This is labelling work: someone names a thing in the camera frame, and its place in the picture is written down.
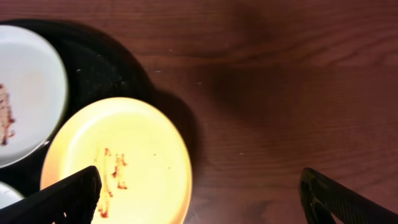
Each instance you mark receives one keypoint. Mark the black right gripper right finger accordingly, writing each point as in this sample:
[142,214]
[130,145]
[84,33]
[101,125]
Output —
[324,199]

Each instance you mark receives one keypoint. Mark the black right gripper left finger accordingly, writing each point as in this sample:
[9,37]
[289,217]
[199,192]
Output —
[70,200]

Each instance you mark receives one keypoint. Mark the light blue plate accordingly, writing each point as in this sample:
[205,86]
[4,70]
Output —
[8,195]

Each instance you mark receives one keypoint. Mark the yellow plate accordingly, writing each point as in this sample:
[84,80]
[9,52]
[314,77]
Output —
[142,160]

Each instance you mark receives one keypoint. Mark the pale green plate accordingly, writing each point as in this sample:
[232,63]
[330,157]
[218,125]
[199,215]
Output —
[34,92]

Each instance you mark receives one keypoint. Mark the round black tray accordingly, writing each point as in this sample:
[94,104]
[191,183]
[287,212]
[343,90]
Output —
[99,67]

